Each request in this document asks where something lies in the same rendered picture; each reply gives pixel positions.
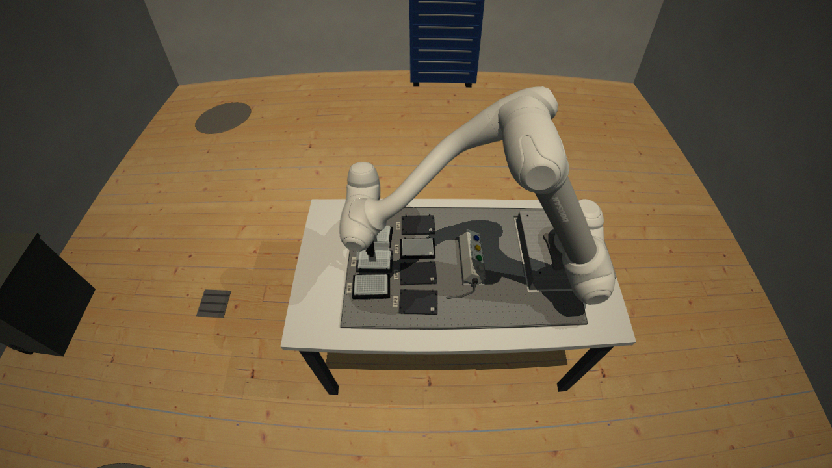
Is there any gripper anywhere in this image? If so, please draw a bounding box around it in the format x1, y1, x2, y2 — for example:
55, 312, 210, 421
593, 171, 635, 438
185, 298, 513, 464
366, 236, 377, 262

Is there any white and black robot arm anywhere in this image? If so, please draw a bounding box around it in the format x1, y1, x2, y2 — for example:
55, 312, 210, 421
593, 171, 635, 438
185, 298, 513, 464
339, 86, 615, 305

